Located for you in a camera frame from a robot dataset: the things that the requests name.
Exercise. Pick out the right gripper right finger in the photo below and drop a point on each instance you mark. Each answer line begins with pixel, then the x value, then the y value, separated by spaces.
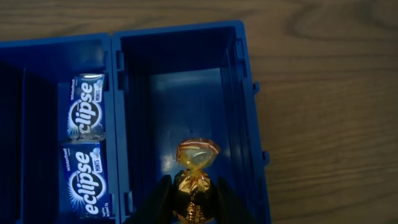
pixel 231 208

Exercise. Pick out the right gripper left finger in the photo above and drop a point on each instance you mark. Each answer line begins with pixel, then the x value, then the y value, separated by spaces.
pixel 155 205

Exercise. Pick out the gold candy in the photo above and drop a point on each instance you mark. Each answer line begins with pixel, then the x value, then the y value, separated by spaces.
pixel 192 186

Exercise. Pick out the blue candy pack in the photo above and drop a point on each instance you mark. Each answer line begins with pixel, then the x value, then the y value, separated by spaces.
pixel 85 109
pixel 84 183

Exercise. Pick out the blue tray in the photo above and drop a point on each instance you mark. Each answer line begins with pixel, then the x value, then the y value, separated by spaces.
pixel 192 93

